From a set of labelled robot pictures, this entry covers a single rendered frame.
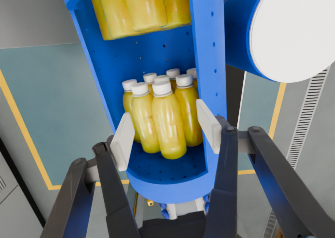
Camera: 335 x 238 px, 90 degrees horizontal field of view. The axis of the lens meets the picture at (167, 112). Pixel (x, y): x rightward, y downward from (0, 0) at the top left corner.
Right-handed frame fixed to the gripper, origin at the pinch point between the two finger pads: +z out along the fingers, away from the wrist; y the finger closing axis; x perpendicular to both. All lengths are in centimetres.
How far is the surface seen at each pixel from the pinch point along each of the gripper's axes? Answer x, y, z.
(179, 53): 3.9, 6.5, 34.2
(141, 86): -0.1, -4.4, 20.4
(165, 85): 0.2, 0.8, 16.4
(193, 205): -64, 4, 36
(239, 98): -50, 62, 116
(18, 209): -126, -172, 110
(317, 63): -5, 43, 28
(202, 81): 1.5, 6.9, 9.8
